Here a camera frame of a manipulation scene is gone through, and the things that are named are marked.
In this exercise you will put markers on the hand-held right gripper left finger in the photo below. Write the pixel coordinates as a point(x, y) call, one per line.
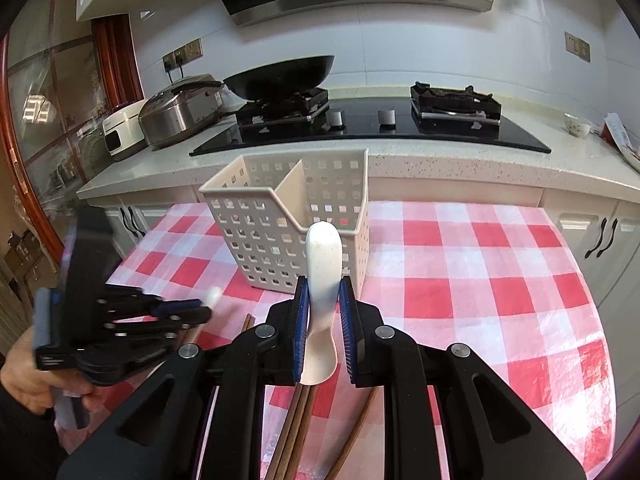
point(300, 332)

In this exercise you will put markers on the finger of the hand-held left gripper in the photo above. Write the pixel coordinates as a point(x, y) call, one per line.
point(145, 340)
point(175, 310)

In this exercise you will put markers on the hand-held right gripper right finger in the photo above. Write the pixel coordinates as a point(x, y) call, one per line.
point(346, 332)

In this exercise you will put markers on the white perforated plastic basket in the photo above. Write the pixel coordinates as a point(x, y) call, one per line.
point(250, 240)

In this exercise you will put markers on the person's left hand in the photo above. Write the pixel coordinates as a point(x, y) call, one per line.
point(22, 375)

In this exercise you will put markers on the red checkered tablecloth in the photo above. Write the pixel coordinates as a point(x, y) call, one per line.
point(450, 310)

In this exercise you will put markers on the white countertop appliance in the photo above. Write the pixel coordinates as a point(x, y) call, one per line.
point(120, 135)

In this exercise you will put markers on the red wooden glass door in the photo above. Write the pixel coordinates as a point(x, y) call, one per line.
point(55, 125)

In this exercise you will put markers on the silver rice cooker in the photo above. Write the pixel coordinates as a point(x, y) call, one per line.
point(175, 112)

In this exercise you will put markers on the black glass gas stove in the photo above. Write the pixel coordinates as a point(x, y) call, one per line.
point(370, 135)

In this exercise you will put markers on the black burner grate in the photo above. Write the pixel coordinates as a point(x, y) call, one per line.
point(300, 107)
point(455, 102)

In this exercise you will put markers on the white kitchen base cabinet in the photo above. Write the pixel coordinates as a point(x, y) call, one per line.
point(565, 260)

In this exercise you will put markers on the black wok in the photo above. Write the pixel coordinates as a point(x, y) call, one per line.
point(280, 77)

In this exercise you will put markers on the small patterned bowl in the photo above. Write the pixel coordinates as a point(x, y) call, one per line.
point(577, 125)

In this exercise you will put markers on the red and white packet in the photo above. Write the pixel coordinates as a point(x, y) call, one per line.
point(620, 137)

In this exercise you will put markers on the gold wall outlet with plug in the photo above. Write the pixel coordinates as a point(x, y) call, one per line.
point(182, 54)

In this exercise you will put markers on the gold wall switch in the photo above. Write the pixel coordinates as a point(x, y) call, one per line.
point(577, 46)

